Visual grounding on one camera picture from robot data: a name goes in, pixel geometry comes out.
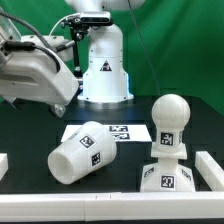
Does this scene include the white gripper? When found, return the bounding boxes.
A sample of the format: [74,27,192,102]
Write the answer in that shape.
[0,40,78,118]

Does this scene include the white lamp shade cup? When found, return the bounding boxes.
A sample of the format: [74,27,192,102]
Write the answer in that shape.
[48,121,117,184]

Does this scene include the white light bulb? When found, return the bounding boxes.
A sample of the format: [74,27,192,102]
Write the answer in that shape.
[151,94,191,160]

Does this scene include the white lamp base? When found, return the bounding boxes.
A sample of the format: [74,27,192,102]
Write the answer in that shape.
[140,158,195,192]

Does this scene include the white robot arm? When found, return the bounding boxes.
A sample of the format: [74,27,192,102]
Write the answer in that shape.
[0,0,145,117]

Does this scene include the white marker tag sheet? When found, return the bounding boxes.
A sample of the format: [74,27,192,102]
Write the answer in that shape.
[61,124,152,142]

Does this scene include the black camera stand pole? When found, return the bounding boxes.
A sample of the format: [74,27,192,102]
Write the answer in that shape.
[70,28,85,96]

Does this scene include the white left rail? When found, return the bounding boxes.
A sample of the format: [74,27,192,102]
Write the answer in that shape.
[0,153,8,181]

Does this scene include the white rail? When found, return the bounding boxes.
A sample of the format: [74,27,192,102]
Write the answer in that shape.
[0,191,224,222]
[0,153,8,181]
[195,151,224,192]

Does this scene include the black camera on stand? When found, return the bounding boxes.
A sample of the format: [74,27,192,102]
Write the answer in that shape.
[61,11,113,27]

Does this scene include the white front rail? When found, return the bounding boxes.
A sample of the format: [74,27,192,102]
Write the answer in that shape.
[0,191,224,222]

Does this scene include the white right rail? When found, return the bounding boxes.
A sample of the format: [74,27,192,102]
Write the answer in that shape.
[195,151,224,192]

